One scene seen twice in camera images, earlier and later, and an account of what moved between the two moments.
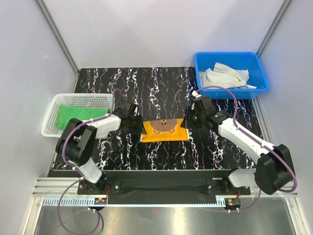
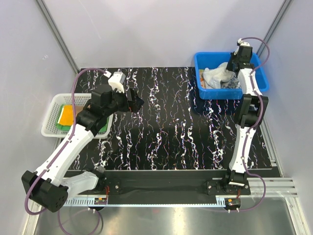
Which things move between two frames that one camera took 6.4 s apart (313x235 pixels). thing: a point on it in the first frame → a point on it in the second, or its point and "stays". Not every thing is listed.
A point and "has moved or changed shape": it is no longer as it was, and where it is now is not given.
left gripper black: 140,128 → 133,105
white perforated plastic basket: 104,101 stays
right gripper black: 187,122 → 228,66
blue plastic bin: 252,61 stays
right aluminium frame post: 273,28 stays
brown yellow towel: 165,130 → 66,115
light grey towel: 222,76 has moved or changed shape
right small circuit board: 232,203 stays
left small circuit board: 100,201 stays
